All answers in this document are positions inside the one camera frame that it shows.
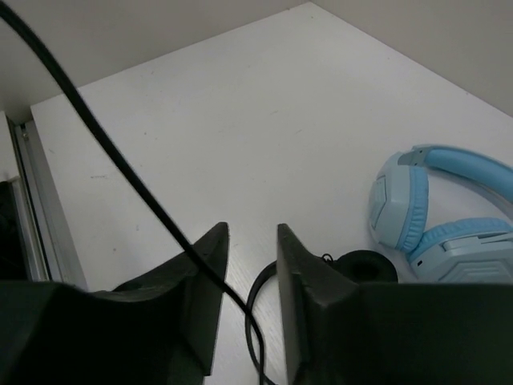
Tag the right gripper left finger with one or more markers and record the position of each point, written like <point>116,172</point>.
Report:
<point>158,328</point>

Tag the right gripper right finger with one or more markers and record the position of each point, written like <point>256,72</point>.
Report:
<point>441,333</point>

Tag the small black on-ear headphones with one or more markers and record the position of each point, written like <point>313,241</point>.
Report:
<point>360,268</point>

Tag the light blue over-ear headphones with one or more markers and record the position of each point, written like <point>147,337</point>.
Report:
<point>447,211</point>

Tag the aluminium rail right side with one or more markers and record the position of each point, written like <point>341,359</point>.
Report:
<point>48,250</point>

